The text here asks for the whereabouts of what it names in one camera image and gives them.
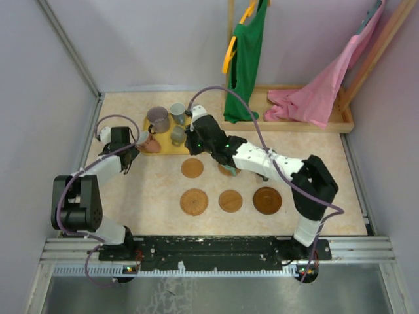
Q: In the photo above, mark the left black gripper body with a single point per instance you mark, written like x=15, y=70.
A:
x=133, y=152

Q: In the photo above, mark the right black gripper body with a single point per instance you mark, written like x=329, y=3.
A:
x=196, y=145

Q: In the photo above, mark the pink mug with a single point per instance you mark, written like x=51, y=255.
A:
x=147, y=143

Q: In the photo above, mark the small olive mug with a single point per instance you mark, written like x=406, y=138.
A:
x=178, y=136

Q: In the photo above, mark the light wooden coaster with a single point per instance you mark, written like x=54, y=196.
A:
x=192, y=168

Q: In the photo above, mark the large woven rattan coaster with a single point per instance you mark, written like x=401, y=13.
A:
x=194, y=202

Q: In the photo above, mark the small orange wooden coaster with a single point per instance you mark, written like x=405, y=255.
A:
x=230, y=201

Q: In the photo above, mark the large brown wooden coaster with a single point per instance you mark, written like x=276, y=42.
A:
x=267, y=200

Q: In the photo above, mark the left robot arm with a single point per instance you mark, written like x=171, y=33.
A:
x=76, y=199

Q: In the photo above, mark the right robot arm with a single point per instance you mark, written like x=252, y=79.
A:
x=313, y=187

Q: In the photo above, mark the grey-white mug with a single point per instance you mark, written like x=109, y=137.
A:
x=177, y=111

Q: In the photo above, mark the purple mug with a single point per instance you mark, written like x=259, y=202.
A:
x=158, y=120

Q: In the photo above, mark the yellow tray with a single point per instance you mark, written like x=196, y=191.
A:
x=167, y=147

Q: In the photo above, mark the green shirt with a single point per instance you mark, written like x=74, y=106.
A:
x=242, y=83

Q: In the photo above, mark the pink shirt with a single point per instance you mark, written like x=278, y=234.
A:
x=314, y=102

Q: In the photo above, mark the yellow hanger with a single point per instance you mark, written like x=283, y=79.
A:
x=229, y=54

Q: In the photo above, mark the wooden rack base tray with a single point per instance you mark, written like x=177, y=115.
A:
x=340, y=120

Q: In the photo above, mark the grey hanger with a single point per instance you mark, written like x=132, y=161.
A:
x=370, y=13

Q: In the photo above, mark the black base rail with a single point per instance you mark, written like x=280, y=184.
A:
x=207, y=253

